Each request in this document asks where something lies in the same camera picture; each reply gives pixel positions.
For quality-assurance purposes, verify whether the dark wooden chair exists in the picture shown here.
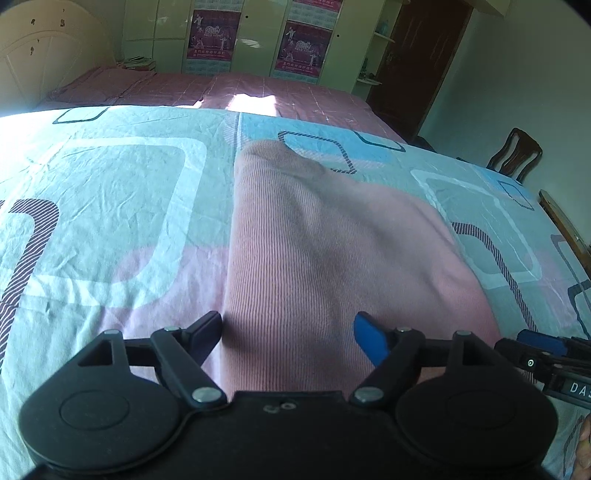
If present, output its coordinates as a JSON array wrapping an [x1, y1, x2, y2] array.
[[487, 128, 543, 183]]

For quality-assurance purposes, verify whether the purple wall poster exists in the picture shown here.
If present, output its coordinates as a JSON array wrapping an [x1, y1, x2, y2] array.
[[274, 18, 334, 84], [187, 8, 242, 75]]

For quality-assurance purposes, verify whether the teal patterned bed sheet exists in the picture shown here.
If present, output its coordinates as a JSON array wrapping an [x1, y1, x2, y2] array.
[[0, 105, 591, 480]]

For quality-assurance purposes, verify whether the brown wooden furniture edge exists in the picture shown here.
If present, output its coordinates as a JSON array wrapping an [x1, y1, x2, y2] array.
[[539, 189, 591, 278]]

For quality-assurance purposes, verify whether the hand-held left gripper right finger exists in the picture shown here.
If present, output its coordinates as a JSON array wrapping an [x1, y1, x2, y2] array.
[[349, 312, 499, 408]]

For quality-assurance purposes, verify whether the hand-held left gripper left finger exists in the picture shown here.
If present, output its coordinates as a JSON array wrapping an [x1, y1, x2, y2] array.
[[78, 311, 223, 408]]

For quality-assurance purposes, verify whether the pink ribbed sweater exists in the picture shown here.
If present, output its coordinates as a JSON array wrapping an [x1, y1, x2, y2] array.
[[222, 138, 504, 402]]

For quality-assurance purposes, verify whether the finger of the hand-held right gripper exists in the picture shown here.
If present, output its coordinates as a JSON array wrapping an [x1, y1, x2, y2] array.
[[494, 329, 571, 384]]

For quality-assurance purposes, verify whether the pink checked bed sheet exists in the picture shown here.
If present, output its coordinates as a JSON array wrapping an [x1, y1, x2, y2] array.
[[34, 66, 407, 144]]

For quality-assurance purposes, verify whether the cream wooden headboard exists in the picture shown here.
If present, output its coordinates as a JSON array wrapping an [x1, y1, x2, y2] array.
[[0, 0, 116, 116]]

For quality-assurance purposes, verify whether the stack of books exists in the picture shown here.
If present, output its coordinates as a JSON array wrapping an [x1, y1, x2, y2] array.
[[115, 55, 157, 71]]

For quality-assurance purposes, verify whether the dark brown wooden door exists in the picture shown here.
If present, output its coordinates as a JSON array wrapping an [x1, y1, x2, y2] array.
[[367, 0, 474, 139]]

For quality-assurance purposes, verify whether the pale green corner shelf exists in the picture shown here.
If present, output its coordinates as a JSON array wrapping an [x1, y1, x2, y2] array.
[[353, 0, 402, 88]]

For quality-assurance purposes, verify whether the pale green wardrobe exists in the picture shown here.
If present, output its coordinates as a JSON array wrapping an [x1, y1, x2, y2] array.
[[121, 0, 407, 95]]

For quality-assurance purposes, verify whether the person's right hand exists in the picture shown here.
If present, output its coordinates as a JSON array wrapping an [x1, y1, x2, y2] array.
[[574, 412, 591, 480]]

